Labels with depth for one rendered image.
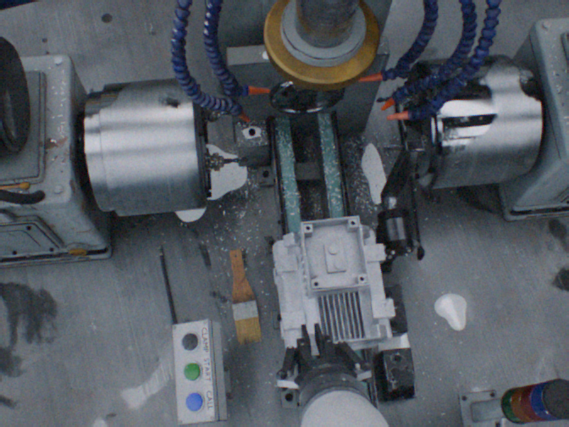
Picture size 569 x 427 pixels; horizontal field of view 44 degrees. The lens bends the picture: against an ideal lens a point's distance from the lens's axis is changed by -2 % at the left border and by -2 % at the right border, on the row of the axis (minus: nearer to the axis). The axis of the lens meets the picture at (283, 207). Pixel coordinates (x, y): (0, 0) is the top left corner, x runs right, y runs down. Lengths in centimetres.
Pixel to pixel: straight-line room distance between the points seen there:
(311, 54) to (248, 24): 36
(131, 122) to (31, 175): 19
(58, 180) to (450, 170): 69
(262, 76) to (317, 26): 34
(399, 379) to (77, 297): 69
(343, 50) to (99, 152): 46
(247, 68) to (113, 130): 27
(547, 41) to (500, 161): 24
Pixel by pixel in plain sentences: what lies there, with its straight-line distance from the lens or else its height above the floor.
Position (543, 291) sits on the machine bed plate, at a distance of 163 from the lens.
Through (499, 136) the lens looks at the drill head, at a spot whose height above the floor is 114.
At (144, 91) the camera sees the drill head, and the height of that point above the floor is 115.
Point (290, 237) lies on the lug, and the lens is 124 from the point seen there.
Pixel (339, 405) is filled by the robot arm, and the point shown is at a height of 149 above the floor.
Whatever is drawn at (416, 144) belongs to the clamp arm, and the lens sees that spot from 115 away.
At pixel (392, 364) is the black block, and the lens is 145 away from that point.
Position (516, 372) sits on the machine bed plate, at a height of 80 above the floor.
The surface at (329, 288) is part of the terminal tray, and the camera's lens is 116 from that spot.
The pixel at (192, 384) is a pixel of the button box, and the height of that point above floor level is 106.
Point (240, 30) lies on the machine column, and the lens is 143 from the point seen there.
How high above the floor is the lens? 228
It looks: 71 degrees down
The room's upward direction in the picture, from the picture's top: 6 degrees clockwise
